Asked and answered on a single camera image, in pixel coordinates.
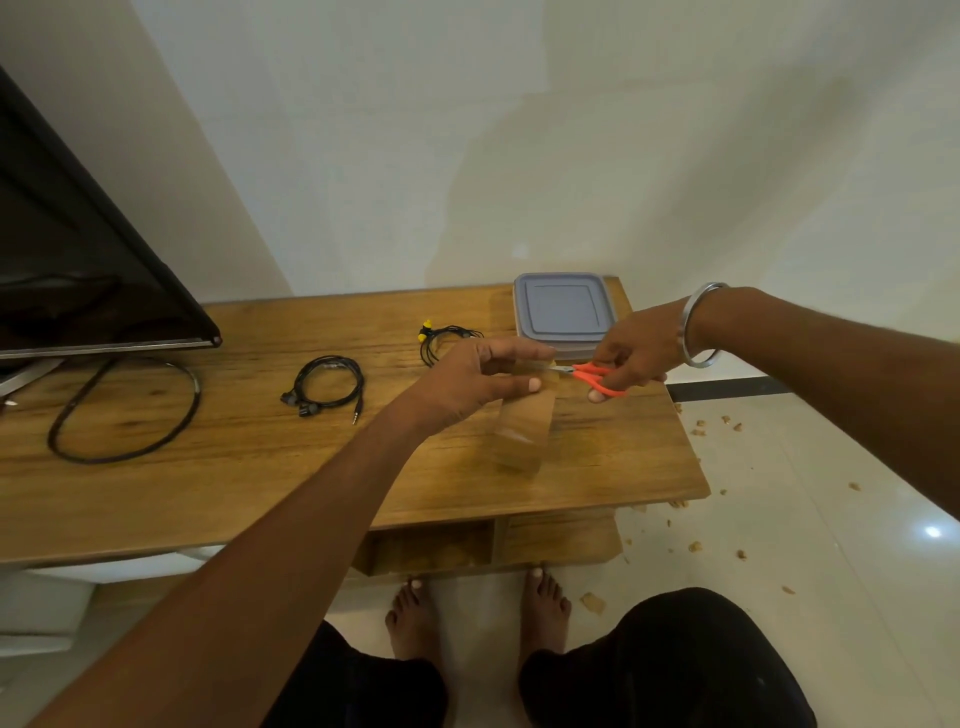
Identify silver metal bangle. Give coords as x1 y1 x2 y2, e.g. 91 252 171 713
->
680 282 731 369

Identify orange handled scissors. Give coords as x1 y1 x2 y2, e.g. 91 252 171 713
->
549 361 628 399

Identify person's leg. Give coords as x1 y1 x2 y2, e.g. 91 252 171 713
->
517 588 820 728
258 621 451 728

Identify person's right foot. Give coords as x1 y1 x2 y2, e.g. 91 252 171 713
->
516 567 573 665

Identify black earphones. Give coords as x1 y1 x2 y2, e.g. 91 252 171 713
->
280 355 367 428

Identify person's left leg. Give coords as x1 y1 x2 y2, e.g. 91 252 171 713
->
258 621 451 728

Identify wooden table lower shelf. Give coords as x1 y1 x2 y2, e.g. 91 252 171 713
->
351 510 625 579

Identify thick black power cable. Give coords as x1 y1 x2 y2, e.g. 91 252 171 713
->
46 355 204 465

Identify person's right leg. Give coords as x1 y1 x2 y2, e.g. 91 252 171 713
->
517 588 820 728

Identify black flat screen television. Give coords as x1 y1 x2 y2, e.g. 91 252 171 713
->
0 66 223 363

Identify person's left forearm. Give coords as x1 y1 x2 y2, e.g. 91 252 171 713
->
28 390 445 728

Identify silver television stand foot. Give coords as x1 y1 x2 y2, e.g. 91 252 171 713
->
0 357 67 410

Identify person's right hand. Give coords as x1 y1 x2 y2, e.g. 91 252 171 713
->
587 296 710 406

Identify black cable with yellow plugs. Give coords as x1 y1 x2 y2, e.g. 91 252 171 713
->
417 318 486 369

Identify person's left hand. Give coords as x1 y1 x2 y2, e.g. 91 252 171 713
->
408 336 560 438

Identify scattered brown scraps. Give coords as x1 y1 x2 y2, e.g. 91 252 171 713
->
618 401 865 618

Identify person's right forearm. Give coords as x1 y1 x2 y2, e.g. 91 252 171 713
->
701 288 960 524

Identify person's left foot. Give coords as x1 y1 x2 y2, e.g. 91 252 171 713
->
384 576 445 663

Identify plastic container with grey lid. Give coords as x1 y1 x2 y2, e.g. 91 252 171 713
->
513 271 636 366

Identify person's foot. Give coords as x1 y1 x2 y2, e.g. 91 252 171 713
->
516 567 573 665
384 576 445 663

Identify clear adhesive tape roll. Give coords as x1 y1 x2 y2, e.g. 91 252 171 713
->
489 358 562 475

